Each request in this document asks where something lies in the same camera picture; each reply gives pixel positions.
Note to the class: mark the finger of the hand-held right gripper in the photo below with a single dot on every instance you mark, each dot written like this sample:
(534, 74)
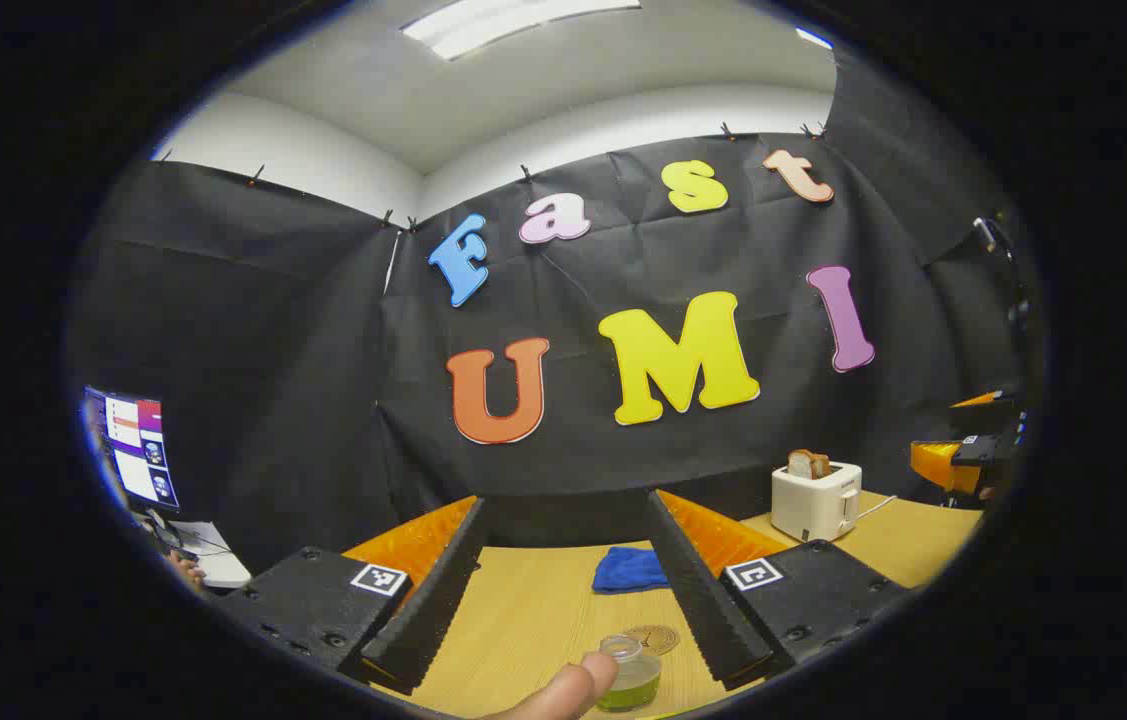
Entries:
(938, 465)
(983, 399)

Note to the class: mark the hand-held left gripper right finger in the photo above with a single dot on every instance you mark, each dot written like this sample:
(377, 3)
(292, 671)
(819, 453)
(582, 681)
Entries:
(703, 600)

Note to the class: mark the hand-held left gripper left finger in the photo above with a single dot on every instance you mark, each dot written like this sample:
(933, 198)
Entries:
(428, 610)

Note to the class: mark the green label water bottle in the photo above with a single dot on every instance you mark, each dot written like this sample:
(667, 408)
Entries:
(635, 685)

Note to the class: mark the blue cloth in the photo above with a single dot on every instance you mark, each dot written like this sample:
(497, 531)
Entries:
(628, 570)

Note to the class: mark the toast bread slice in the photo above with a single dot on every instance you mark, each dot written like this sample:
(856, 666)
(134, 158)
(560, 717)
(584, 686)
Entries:
(808, 465)

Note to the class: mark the white toaster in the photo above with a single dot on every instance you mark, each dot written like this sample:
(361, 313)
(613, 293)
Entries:
(813, 505)

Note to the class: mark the white papers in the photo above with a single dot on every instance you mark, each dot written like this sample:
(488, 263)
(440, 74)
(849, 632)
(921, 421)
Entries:
(218, 560)

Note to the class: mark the computer monitor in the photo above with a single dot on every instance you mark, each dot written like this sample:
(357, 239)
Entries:
(138, 450)

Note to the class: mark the ceiling light panel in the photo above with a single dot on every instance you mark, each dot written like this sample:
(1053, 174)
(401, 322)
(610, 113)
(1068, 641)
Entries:
(513, 22)

